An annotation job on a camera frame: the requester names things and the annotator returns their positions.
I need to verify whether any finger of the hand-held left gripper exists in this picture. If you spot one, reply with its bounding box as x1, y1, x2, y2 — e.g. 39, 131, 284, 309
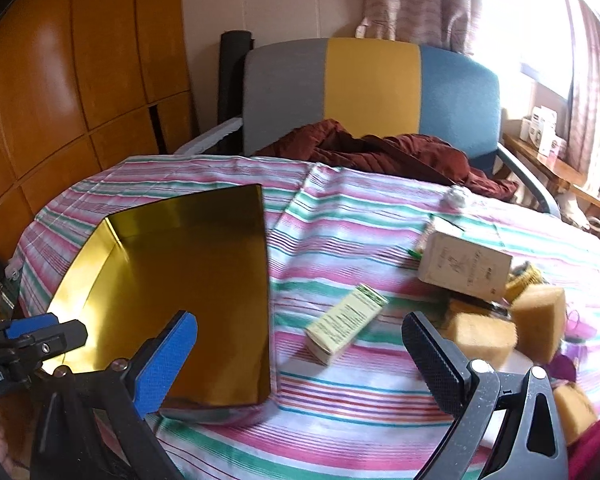
2, 320, 89, 367
0, 312, 62, 343

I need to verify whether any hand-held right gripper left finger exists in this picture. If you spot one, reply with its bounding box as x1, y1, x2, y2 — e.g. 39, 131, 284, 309
30, 310, 198, 480

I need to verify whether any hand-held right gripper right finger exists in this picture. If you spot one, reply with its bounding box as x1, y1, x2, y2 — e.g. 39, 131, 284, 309
401, 311, 570, 480

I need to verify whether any yellow sponge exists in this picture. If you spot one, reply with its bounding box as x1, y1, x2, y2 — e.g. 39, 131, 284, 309
440, 312, 518, 368
510, 285, 567, 366
550, 382, 598, 446

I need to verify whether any green and white carton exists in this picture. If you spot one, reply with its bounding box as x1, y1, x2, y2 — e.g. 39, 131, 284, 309
305, 282, 391, 366

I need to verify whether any large white carton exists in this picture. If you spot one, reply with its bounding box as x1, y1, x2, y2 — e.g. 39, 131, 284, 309
417, 230, 513, 301

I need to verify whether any gold lined gift box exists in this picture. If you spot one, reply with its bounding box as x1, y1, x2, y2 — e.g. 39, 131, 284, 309
45, 183, 276, 423

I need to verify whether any yellow knit sock ball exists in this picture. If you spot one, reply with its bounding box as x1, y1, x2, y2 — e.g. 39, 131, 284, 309
505, 262, 543, 301

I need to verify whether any purple packet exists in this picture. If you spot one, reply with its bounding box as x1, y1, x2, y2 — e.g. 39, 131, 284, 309
550, 345, 588, 383

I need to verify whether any white plastic ball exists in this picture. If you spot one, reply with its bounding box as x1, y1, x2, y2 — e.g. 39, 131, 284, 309
442, 185, 473, 210

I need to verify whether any striped tablecloth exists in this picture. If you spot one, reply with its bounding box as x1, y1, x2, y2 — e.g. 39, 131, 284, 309
17, 154, 600, 480

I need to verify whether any person's red clothing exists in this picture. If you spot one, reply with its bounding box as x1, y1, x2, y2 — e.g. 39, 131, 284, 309
567, 415, 600, 480

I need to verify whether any maroon jacket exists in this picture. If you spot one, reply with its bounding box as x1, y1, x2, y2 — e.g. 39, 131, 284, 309
254, 119, 520, 201

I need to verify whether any wooden side table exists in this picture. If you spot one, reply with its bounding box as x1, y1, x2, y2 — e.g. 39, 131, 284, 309
502, 132, 600, 216

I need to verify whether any wooden cabinet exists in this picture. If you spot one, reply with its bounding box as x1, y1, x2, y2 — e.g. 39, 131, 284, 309
0, 0, 196, 271

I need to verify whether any tall white box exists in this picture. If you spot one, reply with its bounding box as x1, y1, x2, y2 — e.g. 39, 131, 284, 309
532, 106, 558, 156

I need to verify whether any grey yellow blue chair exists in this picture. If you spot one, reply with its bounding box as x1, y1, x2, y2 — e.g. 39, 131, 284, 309
172, 37, 563, 221

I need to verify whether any black rolled mat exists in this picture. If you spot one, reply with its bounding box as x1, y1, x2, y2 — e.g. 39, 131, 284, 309
217, 30, 255, 136

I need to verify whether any patterned beige curtain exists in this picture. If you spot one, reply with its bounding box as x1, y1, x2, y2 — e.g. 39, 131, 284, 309
355, 0, 486, 56
562, 0, 600, 181

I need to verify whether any window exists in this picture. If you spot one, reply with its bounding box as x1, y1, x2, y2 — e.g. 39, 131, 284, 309
480, 0, 581, 96

